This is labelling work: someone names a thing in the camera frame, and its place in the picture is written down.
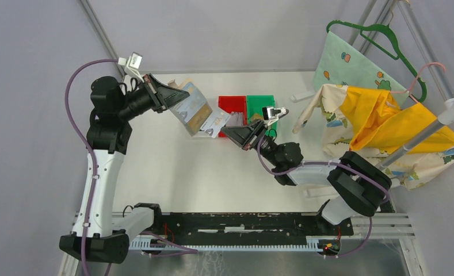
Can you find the metal rack pole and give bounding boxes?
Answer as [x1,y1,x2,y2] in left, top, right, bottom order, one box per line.
[376,98,454,170]

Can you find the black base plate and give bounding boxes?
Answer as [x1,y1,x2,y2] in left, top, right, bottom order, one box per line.
[148,212,354,246]

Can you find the yellow cloth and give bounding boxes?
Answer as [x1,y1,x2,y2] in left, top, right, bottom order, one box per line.
[339,86,437,154]

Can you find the green clothes hanger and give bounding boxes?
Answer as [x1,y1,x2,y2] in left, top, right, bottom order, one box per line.
[326,20,428,102]

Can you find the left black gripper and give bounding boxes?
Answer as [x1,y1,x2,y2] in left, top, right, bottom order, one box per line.
[117,72,189,120]

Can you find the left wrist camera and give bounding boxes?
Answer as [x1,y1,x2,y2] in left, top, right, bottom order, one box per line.
[118,52,144,82]

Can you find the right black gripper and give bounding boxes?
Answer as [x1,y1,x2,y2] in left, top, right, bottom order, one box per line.
[221,118,280,166]

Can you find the white VIP card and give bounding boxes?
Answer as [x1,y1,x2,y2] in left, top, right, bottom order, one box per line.
[200,108,231,138]

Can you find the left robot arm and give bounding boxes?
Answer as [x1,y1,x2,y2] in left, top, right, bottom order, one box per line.
[59,74,189,264]

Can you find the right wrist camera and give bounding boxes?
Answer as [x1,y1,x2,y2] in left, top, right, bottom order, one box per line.
[262,106,289,127]

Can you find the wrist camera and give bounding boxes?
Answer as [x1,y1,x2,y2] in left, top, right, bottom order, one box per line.
[118,52,144,82]
[262,106,289,127]

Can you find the pink clothes hanger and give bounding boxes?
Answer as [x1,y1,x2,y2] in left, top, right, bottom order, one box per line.
[391,62,447,105]

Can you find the green patterned cloth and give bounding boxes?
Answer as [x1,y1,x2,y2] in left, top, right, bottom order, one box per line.
[312,32,407,105]

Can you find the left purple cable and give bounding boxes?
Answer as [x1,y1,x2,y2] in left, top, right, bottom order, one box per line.
[64,58,200,276]

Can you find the beige card holder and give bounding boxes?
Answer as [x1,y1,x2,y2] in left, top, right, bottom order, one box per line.
[169,78,213,136]

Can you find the dinosaur print cloth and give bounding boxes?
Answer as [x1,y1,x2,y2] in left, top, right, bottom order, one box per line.
[292,84,454,190]

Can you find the green plastic bin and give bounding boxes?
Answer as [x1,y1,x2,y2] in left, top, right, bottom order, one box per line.
[246,95,276,124]

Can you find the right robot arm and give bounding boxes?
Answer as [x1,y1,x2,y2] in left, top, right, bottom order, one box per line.
[222,120,391,235]

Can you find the white cards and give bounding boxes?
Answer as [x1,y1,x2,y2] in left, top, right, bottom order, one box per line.
[225,112,245,127]

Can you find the red plastic bin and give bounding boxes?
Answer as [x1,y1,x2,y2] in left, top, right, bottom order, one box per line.
[218,95,247,125]

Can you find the white cable tray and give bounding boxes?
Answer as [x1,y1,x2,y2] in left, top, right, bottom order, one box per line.
[129,236,321,253]

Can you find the clear plastic box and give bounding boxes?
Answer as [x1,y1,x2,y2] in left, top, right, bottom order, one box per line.
[290,91,315,103]

